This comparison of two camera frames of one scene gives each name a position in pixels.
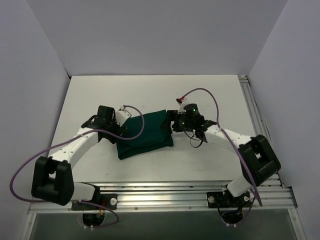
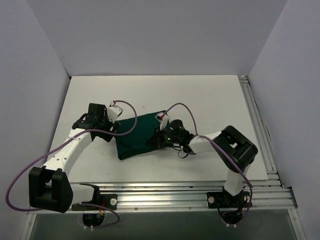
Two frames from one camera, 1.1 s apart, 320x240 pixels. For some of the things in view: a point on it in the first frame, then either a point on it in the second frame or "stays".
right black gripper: x=171 y=121 -> x=160 y=138
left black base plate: x=109 y=201 stays
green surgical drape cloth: x=153 y=137 stays
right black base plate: x=217 y=199 stays
